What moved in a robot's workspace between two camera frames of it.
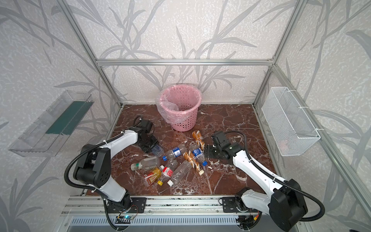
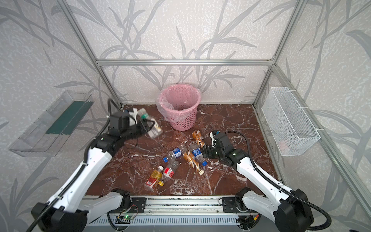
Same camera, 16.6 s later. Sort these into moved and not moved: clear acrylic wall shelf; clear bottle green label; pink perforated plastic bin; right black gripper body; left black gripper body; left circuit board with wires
Moved: left black gripper body; clear bottle green label
Not moved: pink perforated plastic bin; clear acrylic wall shelf; left circuit board with wires; right black gripper body
